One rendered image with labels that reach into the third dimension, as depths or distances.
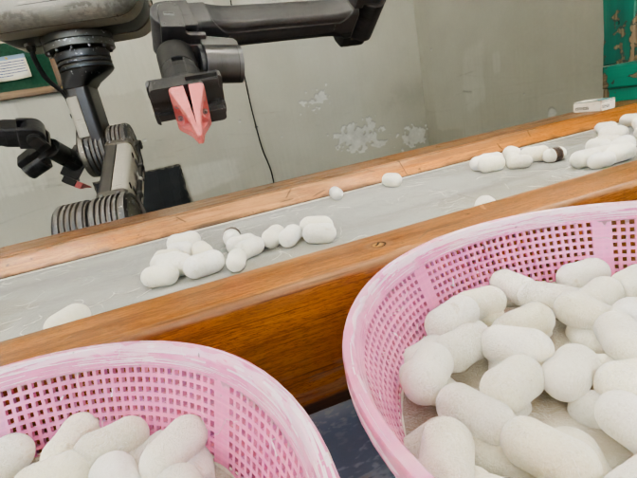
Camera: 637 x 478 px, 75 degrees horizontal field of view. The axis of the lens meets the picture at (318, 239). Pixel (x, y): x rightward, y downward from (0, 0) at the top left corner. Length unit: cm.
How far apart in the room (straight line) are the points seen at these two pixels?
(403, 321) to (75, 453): 17
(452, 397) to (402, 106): 280
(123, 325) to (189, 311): 4
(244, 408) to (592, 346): 16
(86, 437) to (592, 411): 21
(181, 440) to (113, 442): 4
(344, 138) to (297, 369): 249
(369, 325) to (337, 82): 256
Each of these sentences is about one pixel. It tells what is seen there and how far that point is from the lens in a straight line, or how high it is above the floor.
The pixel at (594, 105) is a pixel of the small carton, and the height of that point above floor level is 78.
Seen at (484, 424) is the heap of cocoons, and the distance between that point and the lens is 18.
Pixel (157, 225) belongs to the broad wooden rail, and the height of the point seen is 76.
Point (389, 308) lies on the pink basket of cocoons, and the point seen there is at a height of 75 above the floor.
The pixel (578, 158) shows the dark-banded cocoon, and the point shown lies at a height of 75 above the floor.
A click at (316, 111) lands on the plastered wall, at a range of 265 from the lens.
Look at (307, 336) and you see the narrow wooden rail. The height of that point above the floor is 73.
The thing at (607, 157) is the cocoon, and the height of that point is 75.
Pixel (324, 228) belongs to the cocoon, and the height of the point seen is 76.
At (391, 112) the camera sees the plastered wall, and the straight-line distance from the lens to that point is 289.
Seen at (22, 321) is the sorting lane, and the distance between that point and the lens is 45.
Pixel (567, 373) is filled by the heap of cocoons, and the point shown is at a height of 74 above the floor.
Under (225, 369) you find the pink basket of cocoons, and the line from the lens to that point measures 19.
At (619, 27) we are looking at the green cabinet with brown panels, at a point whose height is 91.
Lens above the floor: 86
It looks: 16 degrees down
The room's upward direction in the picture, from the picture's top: 11 degrees counter-clockwise
